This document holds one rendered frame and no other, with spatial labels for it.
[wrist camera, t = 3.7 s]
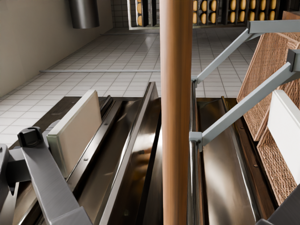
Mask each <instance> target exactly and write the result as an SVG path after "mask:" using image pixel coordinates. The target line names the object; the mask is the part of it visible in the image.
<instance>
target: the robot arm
mask: <svg viewBox="0 0 300 225"><path fill-rule="evenodd" d="M101 123H102V120H101V114H100V106H99V100H98V93H97V91H96V90H88V91H87V92H86V93H85V94H84V96H83V97H82V98H81V99H80V100H79V101H78V102H77V103H76V104H75V105H74V106H73V107H72V109H71V110H70V111H69V112H68V113H67V114H66V115H65V116H64V117H63V118H62V119H61V120H57V121H55V122H53V123H52V124H51V125H50V126H49V127H48V128H47V129H46V130H45V131H44V132H43V133H42V131H41V128H39V127H36V126H33V127H27V128H25V129H22V130H21V131H19V132H18V133H17V137H18V140H19V143H20V146H21V148H20V149H14V150H8V147H7V145H6V144H0V225H13V217H14V212H15V206H16V200H17V192H18V186H19V182H23V181H28V180H31V182H32V185H33V188H34V190H35V193H36V196H37V199H38V202H39V204H40V207H41V210H42V213H43V216H44V218H45V221H46V224H47V225H93V223H92V221H91V219H90V218H89V216H88V214H87V212H86V211H85V209H84V207H83V206H81V207H80V206H79V204H78V202H77V200H76V198H75V197H74V195H73V193H72V191H71V189H70V188H69V186H68V184H67V182H66V180H65V178H67V177H68V176H69V174H70V173H71V171H72V169H73V168H74V166H75V165H76V163H77V162H78V160H79V158H80V157H81V155H82V153H83V152H84V150H85V149H86V147H87V146H88V144H89V142H90V141H91V139H92V137H93V136H94V134H95V133H96V131H97V130H98V128H99V126H100V125H101ZM267 126H268V128H269V130H270V132H271V134H272V136H273V138H274V140H275V142H276V144H277V146H278V148H279V150H280V152H281V154H282V156H283V158H284V160H285V162H286V164H287V166H288V168H289V170H290V171H291V173H292V175H293V177H294V179H295V181H296V183H297V185H298V186H297V187H296V188H295V189H294V190H293V191H292V192H291V194H290V195H289V196H288V197H287V198H286V199H285V200H284V202H283V203H282V204H281V205H280V206H279V207H278V208H277V209H276V210H275V211H274V213H273V214H272V215H271V216H270V217H269V218H268V219H267V220H265V219H263V218H262V219H260V220H259V221H258V222H257V223H256V224H255V225H300V110H299V109H298V108H297V107H296V105H295V104H294V103H293V102H292V100H291V99H290V98H289V97H288V96H287V94H286V93H285V92H284V91H283V90H274V92H273V93H272V99H271V107H270V113H269V119H268V125H267Z"/></svg>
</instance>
